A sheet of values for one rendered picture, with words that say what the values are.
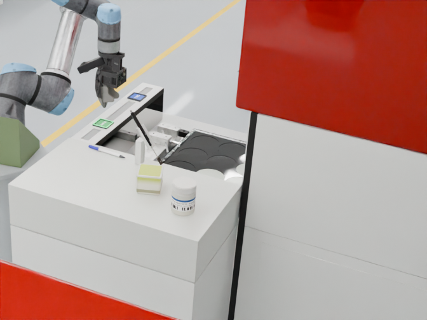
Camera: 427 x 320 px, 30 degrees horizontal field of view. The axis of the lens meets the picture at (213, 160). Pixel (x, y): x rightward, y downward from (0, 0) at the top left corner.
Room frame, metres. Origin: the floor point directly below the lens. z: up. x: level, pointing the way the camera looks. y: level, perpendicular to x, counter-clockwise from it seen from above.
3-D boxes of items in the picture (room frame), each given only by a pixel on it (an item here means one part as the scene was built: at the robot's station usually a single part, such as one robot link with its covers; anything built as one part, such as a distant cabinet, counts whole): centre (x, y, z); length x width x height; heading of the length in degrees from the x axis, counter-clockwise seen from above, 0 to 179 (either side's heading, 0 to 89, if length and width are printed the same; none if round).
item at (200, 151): (2.40, -0.03, 0.90); 0.34 x 0.34 x 0.01; 70
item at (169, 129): (2.62, 0.17, 0.89); 0.08 x 0.03 x 0.03; 70
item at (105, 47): (2.48, 0.38, 1.26); 0.08 x 0.08 x 0.05
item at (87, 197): (2.09, 0.26, 0.89); 0.62 x 0.35 x 0.14; 70
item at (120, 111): (2.61, 0.35, 0.89); 0.55 x 0.09 x 0.14; 160
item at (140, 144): (2.23, 0.22, 1.03); 0.06 x 0.04 x 0.13; 70
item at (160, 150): (2.47, 0.23, 0.87); 0.36 x 0.08 x 0.03; 160
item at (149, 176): (2.08, 0.19, 1.00); 0.07 x 0.07 x 0.07; 0
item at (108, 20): (2.48, 0.38, 1.34); 0.09 x 0.08 x 0.11; 19
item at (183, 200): (1.98, 0.08, 1.01); 0.07 x 0.07 x 0.10
